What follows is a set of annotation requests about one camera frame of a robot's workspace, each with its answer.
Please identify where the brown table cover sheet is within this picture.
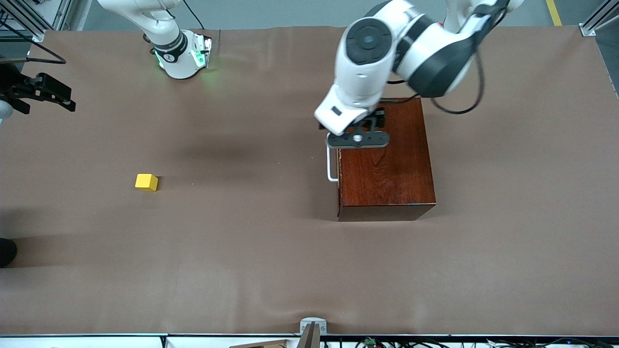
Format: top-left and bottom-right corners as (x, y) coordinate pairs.
(0, 25), (619, 336)

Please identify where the wooden drawer with white handle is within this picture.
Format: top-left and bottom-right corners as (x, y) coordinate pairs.
(326, 144), (342, 218)

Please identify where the black rounded object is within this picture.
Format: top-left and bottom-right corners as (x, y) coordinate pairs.
(0, 238), (18, 268)

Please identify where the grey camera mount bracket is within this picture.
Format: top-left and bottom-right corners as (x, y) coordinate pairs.
(299, 317), (327, 348)

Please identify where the yellow floor tape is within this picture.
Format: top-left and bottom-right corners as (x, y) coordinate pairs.
(545, 0), (564, 27)

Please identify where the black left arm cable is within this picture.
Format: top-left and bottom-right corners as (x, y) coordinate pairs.
(384, 0), (508, 116)

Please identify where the dark red wooden cabinet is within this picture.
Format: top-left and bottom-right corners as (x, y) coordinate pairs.
(337, 97), (437, 222)

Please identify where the aluminium frame profile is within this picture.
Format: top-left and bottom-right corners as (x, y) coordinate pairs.
(580, 0), (619, 37)

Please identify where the yellow block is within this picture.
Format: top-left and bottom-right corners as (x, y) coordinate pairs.
(135, 174), (159, 192)

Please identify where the black right arm base cable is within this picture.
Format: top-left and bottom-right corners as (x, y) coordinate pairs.
(181, 0), (206, 30)

